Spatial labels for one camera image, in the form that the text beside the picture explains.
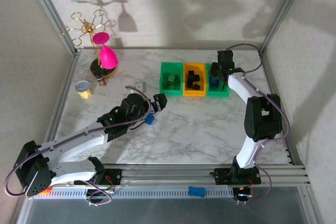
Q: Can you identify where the green plastic bin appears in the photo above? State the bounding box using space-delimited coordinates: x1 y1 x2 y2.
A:
159 62 184 97
205 62 232 98

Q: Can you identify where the yellow plastic bin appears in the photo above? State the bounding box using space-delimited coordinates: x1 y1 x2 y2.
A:
183 62 208 97

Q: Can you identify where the small dark bottle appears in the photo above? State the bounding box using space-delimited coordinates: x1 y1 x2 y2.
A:
96 73 107 87

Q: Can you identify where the can with yellow label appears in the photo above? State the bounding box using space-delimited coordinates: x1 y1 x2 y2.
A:
75 81 94 100

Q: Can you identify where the pink wine glass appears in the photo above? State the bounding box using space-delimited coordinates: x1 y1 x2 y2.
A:
92 31 119 69

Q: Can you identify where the blue bone-shaped object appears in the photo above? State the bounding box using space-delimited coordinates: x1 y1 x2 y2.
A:
188 186 205 198

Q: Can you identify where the black controller board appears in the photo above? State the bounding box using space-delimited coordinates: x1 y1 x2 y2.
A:
233 187 255 205
85 188 115 201

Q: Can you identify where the small orange object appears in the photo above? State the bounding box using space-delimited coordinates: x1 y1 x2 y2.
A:
36 187 53 197

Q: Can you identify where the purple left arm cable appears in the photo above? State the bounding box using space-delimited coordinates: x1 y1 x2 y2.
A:
4 85 152 207

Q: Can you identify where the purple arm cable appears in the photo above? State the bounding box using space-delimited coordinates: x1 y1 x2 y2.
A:
225 43 291 206
4 85 152 207

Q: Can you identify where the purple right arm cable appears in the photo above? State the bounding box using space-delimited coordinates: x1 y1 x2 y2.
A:
225 43 291 206

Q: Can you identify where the aluminium table side rail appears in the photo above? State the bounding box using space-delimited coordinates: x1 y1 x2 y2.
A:
258 49 307 167
43 49 81 150

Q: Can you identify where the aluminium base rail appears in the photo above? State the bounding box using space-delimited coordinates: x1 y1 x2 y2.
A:
101 164 312 187

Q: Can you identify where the aluminium frame post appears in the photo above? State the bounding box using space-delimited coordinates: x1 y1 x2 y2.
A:
258 0 310 54
25 0 81 56

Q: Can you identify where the grey slotted cable duct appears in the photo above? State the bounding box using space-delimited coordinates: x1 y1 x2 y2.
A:
48 185 236 199

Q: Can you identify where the gold wire glass rack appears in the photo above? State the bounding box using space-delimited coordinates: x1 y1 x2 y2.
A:
58 9 119 79

